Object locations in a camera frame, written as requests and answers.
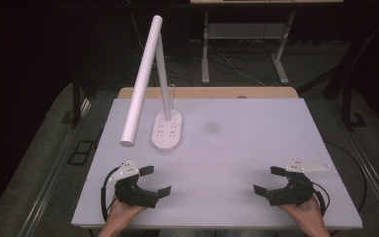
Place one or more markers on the grey metal desk frame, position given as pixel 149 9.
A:
pixel 243 31

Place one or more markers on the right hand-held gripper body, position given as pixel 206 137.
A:
pixel 297 192

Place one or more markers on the black metal stand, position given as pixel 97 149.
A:
pixel 348 82
pixel 76 98

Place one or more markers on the white table mat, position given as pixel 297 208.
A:
pixel 237 144

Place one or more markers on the person's left hand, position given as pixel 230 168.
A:
pixel 121 212

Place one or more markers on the white desk lamp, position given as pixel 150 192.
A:
pixel 142 82

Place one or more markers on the wooden table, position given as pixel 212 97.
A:
pixel 210 92

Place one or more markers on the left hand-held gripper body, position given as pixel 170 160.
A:
pixel 133 194

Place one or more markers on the black floor frame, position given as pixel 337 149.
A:
pixel 80 152

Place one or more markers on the person's right hand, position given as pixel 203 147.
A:
pixel 306 212

